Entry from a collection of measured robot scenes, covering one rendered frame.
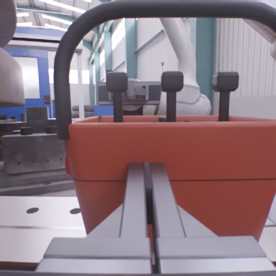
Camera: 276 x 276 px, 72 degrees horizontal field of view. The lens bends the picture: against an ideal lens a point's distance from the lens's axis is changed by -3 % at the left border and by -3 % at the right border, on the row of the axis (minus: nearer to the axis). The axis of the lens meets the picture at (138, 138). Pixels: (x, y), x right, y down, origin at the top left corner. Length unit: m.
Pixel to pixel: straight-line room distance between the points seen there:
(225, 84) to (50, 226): 0.25
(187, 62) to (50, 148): 0.92
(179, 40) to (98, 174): 0.52
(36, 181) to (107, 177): 1.23
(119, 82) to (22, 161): 1.12
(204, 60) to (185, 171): 9.37
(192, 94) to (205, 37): 9.22
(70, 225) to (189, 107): 0.44
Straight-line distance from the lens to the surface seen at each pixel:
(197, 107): 0.59
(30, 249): 0.24
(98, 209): 0.18
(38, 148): 1.25
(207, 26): 9.98
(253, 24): 0.82
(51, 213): 0.29
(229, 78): 0.22
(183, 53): 0.62
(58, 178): 1.38
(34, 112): 1.35
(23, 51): 5.64
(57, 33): 5.55
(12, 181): 1.40
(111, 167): 0.16
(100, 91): 0.42
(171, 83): 0.20
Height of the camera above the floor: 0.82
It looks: 9 degrees down
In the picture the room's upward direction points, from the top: 1 degrees counter-clockwise
